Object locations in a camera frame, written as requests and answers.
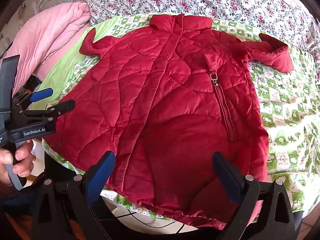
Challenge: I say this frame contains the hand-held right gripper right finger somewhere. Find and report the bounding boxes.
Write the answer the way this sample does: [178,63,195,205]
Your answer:
[212,151,297,240]

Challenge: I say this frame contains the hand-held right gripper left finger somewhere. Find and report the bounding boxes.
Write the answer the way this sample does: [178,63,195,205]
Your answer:
[30,150,116,240]

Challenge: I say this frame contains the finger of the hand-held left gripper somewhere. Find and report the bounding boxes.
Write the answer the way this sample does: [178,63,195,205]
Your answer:
[21,99,76,123]
[15,87,54,105]

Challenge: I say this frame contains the red quilted jacket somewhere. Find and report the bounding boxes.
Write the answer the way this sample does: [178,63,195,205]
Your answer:
[42,14,295,230]

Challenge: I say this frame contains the person's left hand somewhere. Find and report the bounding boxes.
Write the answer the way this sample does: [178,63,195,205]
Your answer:
[0,140,37,186]

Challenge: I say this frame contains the pink quilt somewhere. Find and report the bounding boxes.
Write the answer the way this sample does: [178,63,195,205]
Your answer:
[5,1,92,90]

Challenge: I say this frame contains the green checkered printed blanket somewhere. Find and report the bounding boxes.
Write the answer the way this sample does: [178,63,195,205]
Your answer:
[35,12,320,222]

